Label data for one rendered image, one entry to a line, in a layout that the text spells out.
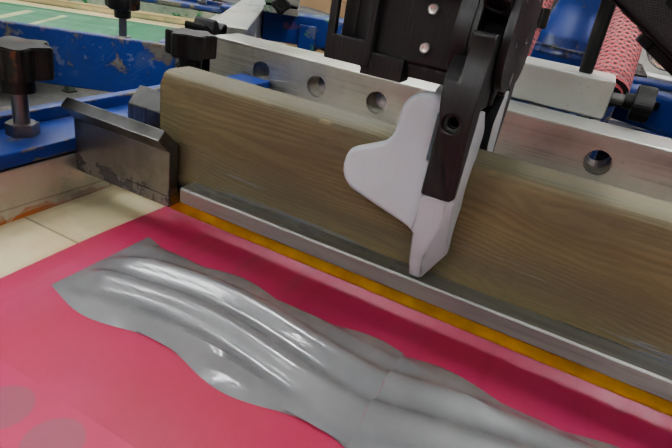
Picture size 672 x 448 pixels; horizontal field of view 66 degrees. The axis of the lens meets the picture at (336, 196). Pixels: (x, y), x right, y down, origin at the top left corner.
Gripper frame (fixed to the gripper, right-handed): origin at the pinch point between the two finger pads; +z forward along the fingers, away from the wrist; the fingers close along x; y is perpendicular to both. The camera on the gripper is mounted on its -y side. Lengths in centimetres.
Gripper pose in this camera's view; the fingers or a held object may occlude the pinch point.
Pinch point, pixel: (446, 241)
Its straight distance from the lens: 28.9
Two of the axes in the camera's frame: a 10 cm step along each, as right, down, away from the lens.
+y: -8.8, -3.1, 3.6
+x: -4.5, 3.0, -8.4
